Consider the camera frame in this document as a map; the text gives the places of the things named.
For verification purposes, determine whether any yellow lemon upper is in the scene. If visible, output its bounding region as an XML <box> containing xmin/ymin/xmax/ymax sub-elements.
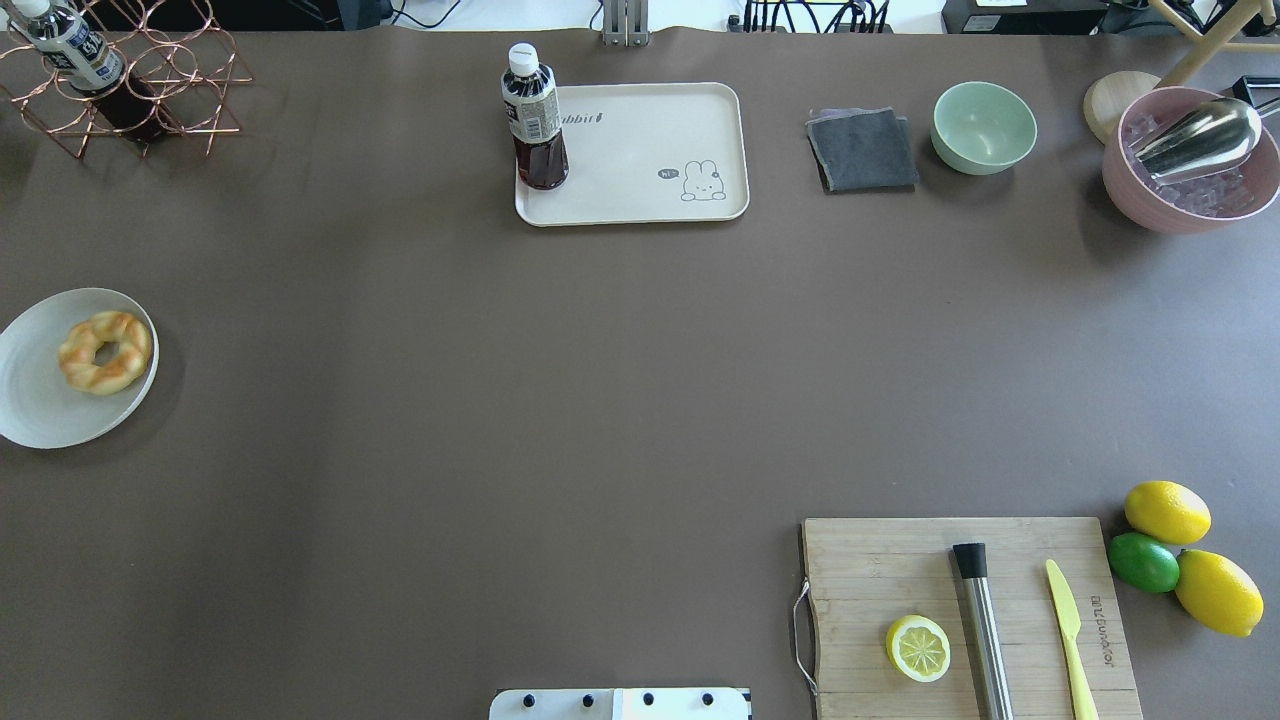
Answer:
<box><xmin>1124</xmin><ymin>480</ymin><xmax>1212</xmax><ymax>544</ymax></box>

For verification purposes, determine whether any mint green bowl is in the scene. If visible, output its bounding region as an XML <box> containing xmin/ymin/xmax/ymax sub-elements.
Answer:
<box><xmin>931</xmin><ymin>81</ymin><xmax>1038</xmax><ymax>176</ymax></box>

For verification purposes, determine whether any yellow lemon lower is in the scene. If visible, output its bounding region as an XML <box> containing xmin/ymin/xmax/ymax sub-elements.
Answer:
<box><xmin>1174</xmin><ymin>550</ymin><xmax>1265</xmax><ymax>638</ymax></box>

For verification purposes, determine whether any white round plate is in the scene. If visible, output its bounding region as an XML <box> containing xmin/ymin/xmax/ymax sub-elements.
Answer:
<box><xmin>1</xmin><ymin>288</ymin><xmax>159</xmax><ymax>448</ymax></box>

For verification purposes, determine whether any steel muddler black tip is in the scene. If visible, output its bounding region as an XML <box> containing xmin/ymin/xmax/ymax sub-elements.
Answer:
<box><xmin>952</xmin><ymin>542</ymin><xmax>1015</xmax><ymax>719</ymax></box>

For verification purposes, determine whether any braided glazed donut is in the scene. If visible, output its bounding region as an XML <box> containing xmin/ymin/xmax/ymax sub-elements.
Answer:
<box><xmin>58</xmin><ymin>311</ymin><xmax>154</xmax><ymax>396</ymax></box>

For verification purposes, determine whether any copper wire bottle rack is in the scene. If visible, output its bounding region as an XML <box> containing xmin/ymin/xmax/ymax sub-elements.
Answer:
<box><xmin>3</xmin><ymin>1</ymin><xmax>255</xmax><ymax>159</ymax></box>

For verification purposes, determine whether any dark tea bottle on tray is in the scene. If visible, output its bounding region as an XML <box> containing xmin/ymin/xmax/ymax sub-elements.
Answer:
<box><xmin>500</xmin><ymin>42</ymin><xmax>570</xmax><ymax>190</ymax></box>

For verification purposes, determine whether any steel ice scoop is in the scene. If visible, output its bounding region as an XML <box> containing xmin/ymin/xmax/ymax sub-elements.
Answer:
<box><xmin>1135</xmin><ymin>97</ymin><xmax>1263</xmax><ymax>184</ymax></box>

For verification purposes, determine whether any grey folded cloth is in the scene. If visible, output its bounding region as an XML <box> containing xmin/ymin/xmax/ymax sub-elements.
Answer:
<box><xmin>805</xmin><ymin>108</ymin><xmax>920</xmax><ymax>193</ymax></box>

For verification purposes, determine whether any yellow plastic knife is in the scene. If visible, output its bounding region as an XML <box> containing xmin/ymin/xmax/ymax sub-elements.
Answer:
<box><xmin>1044</xmin><ymin>559</ymin><xmax>1100</xmax><ymax>719</ymax></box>

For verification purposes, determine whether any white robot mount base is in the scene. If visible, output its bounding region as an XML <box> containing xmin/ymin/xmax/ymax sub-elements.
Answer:
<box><xmin>488</xmin><ymin>685</ymin><xmax>753</xmax><ymax>719</ymax></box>

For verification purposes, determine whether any wooden cup stand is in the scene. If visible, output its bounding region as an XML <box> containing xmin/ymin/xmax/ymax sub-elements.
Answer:
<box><xmin>1148</xmin><ymin>1</ymin><xmax>1279</xmax><ymax>88</ymax></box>

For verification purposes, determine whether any halved lemon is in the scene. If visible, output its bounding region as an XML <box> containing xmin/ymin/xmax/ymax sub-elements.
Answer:
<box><xmin>884</xmin><ymin>614</ymin><xmax>951</xmax><ymax>683</ymax></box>

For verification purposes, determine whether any bottle lying in rack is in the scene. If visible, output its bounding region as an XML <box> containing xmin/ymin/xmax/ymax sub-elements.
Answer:
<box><xmin>13</xmin><ymin>1</ymin><xmax>168</xmax><ymax>143</ymax></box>

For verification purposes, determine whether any round wooden coaster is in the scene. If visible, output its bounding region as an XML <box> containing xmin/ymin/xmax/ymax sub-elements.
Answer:
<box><xmin>1083</xmin><ymin>70</ymin><xmax>1160</xmax><ymax>145</ymax></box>

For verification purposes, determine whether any yellow lemon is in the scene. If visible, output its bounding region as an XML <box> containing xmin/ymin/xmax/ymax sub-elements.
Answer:
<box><xmin>1174</xmin><ymin>550</ymin><xmax>1265</xmax><ymax>638</ymax></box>
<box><xmin>1124</xmin><ymin>480</ymin><xmax>1212</xmax><ymax>544</ymax></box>

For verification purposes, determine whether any green lime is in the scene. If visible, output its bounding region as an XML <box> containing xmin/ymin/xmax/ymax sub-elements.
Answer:
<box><xmin>1107</xmin><ymin>532</ymin><xmax>1181</xmax><ymax>594</ymax></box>

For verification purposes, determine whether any bamboo cutting board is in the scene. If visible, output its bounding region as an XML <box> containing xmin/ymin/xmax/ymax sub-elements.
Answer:
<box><xmin>803</xmin><ymin>518</ymin><xmax>1143</xmax><ymax>719</ymax></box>

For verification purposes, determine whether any cream rabbit tray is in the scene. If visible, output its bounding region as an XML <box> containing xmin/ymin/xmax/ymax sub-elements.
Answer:
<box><xmin>515</xmin><ymin>82</ymin><xmax>750</xmax><ymax>227</ymax></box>

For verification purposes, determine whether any pink bowl with ice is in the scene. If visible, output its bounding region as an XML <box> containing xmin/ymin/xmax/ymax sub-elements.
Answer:
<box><xmin>1102</xmin><ymin>87</ymin><xmax>1279</xmax><ymax>234</ymax></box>

